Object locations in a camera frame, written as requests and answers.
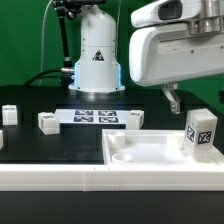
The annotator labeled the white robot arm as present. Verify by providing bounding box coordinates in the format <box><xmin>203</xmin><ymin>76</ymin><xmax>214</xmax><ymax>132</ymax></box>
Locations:
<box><xmin>70</xmin><ymin>0</ymin><xmax>224</xmax><ymax>114</ymax></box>

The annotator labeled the black cable bundle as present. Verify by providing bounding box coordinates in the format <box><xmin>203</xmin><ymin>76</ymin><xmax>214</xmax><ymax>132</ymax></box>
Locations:
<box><xmin>22</xmin><ymin>67</ymin><xmax>74</xmax><ymax>88</ymax></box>

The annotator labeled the white U-shaped boundary fence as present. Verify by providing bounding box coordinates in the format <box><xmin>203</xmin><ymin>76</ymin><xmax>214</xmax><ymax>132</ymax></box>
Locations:
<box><xmin>0</xmin><ymin>132</ymin><xmax>224</xmax><ymax>193</ymax></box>

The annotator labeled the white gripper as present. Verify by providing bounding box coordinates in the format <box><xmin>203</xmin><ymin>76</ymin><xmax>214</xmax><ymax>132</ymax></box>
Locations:
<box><xmin>129</xmin><ymin>0</ymin><xmax>224</xmax><ymax>114</ymax></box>

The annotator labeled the white marker tag sheet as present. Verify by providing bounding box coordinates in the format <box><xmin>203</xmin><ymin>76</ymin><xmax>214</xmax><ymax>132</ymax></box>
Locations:
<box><xmin>55</xmin><ymin>109</ymin><xmax>129</xmax><ymax>124</ymax></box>

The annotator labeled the white square tabletop part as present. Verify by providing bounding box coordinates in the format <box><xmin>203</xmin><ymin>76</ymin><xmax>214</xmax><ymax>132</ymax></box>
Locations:
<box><xmin>102</xmin><ymin>129</ymin><xmax>224</xmax><ymax>165</ymax></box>

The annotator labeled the white cable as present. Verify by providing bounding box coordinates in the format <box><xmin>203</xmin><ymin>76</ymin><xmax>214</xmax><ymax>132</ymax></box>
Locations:
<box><xmin>39</xmin><ymin>0</ymin><xmax>55</xmax><ymax>86</ymax></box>

